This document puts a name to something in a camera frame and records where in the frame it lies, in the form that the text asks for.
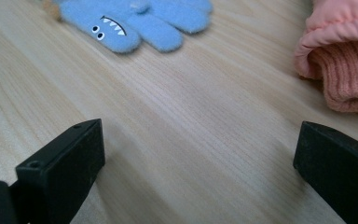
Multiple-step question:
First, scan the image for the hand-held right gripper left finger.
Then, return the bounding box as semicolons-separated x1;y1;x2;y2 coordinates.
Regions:
15;118;106;224

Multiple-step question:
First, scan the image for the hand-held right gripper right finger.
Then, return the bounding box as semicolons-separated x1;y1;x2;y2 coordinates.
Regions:
293;120;358;224

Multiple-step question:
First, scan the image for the blue knit glove monster face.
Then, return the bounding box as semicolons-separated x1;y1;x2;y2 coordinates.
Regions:
41;0;214;54

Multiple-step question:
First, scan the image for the pink padded ski glove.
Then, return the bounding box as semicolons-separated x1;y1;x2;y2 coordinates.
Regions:
293;0;358;118

